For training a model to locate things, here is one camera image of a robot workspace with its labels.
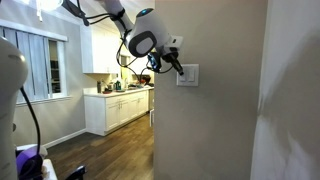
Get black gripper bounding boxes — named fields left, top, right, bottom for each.
left=162, top=46, right=185, bottom=76

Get dark red pot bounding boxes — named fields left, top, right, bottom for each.
left=139, top=74, right=152, bottom=86

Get white kitchen base cabinet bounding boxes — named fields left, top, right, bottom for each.
left=83, top=85, right=155, bottom=137

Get white framed window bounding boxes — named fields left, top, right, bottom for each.
left=0, top=18, right=73, bottom=106

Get white baseboard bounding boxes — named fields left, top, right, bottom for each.
left=43, top=128, right=88, bottom=150

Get bright ceiling light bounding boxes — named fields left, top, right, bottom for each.
left=34, top=0, right=64, bottom=14

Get black angular object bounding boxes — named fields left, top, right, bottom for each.
left=64, top=165, right=87, bottom=180

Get white vertical blinds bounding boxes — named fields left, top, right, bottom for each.
left=0, top=26, right=48, bottom=104

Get white flat board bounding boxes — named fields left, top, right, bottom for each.
left=42, top=158, right=59, bottom=180

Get purple round object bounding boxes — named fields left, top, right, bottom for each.
left=15, top=146, right=45, bottom=180

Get white light switch plate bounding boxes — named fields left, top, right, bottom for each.
left=176, top=63, right=200, bottom=88

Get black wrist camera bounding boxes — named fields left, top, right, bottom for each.
left=146, top=50, right=163, bottom=73

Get white wall cabinet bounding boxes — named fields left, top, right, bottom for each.
left=79, top=24, right=123, bottom=75

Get black velcro strap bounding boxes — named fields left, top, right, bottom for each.
left=109, top=8, right=127, bottom=22

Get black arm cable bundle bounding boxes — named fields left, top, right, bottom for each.
left=61, top=0, right=114, bottom=27

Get black base cable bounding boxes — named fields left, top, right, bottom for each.
left=19, top=86, right=43, bottom=158

